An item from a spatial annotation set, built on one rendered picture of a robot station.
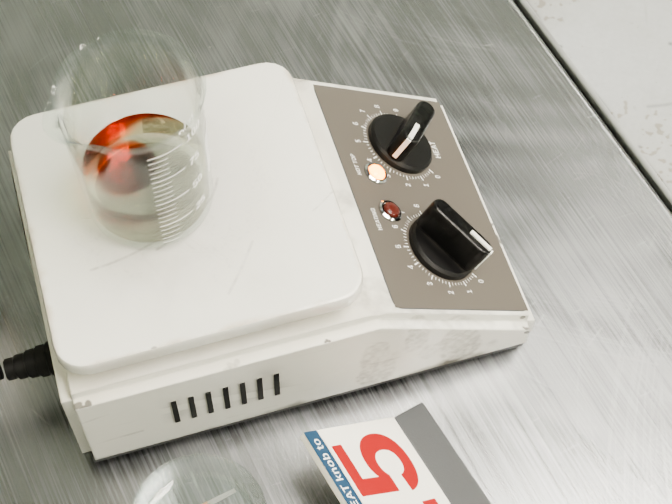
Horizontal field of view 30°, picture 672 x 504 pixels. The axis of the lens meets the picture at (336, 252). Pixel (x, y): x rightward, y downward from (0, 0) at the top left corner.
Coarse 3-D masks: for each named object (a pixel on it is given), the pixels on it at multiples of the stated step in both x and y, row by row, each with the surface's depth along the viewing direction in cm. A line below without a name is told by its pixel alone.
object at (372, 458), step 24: (336, 432) 51; (360, 432) 52; (384, 432) 53; (336, 456) 50; (360, 456) 51; (384, 456) 52; (408, 456) 53; (360, 480) 50; (384, 480) 51; (408, 480) 52
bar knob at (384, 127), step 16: (416, 112) 55; (432, 112) 56; (384, 128) 56; (400, 128) 55; (416, 128) 54; (384, 144) 55; (400, 144) 54; (416, 144) 54; (384, 160) 55; (400, 160) 55; (416, 160) 55
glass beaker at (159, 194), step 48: (96, 48) 45; (144, 48) 45; (96, 96) 47; (144, 96) 48; (192, 96) 46; (144, 144) 42; (192, 144) 44; (96, 192) 45; (144, 192) 45; (192, 192) 46; (144, 240) 48
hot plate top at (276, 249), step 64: (256, 64) 53; (256, 128) 51; (64, 192) 50; (256, 192) 50; (320, 192) 50; (64, 256) 48; (128, 256) 48; (192, 256) 48; (256, 256) 48; (320, 256) 48; (64, 320) 47; (128, 320) 47; (192, 320) 47; (256, 320) 47
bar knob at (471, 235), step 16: (432, 208) 52; (448, 208) 52; (416, 224) 53; (432, 224) 52; (448, 224) 52; (464, 224) 52; (416, 240) 52; (432, 240) 53; (448, 240) 52; (464, 240) 52; (480, 240) 52; (416, 256) 52; (432, 256) 52; (448, 256) 53; (464, 256) 52; (480, 256) 52; (432, 272) 52; (448, 272) 52; (464, 272) 53
